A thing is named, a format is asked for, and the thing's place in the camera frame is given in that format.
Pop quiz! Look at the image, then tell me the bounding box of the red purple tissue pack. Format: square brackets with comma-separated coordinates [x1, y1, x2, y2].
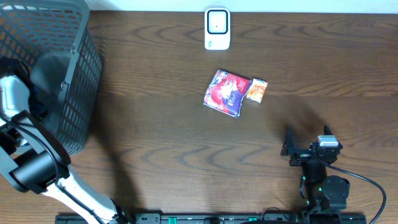
[203, 70, 252, 118]

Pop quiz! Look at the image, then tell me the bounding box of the white barcode scanner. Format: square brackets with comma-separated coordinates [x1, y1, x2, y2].
[204, 7, 231, 50]

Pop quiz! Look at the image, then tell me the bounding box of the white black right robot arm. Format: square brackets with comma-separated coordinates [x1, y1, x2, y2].
[280, 126, 350, 212]

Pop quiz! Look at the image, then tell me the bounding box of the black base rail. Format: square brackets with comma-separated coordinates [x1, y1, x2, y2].
[55, 212, 368, 224]

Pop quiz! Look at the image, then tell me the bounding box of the small orange tissue packet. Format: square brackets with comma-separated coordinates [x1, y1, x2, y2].
[246, 78, 268, 103]

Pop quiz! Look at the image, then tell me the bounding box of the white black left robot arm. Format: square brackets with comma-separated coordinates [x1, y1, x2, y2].
[1, 72, 131, 223]

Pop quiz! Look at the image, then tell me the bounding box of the grey plastic shopping basket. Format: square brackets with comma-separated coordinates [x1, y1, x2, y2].
[1, 0, 102, 155]

